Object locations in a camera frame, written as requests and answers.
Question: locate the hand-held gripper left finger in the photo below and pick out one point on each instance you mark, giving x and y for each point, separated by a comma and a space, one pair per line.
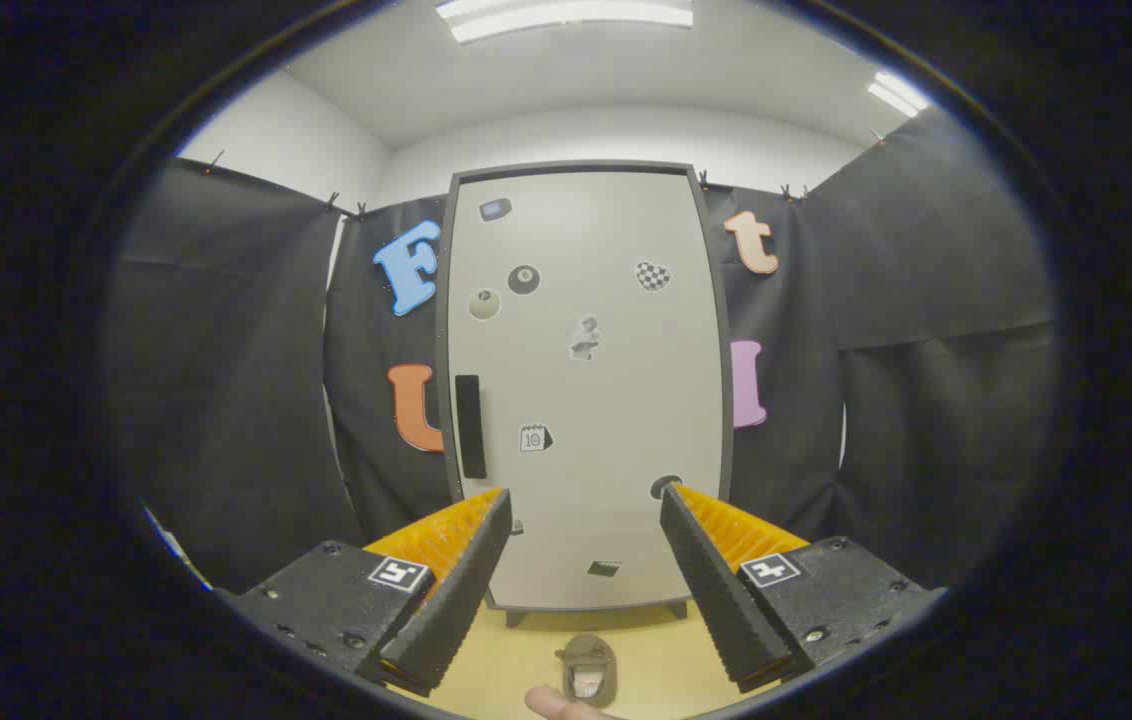
456, 590

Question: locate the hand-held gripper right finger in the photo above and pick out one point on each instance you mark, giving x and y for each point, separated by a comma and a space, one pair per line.
716, 590

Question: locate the small ceiling light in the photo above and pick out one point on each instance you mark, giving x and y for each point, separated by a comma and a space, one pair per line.
894, 95

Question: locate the brown fuzzy shoe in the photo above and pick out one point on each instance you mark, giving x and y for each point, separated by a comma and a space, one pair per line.
588, 668

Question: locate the grey shoe cabinet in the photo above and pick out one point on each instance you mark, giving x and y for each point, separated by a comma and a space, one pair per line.
724, 300

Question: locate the long ceiling light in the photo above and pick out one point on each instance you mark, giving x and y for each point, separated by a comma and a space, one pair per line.
566, 15

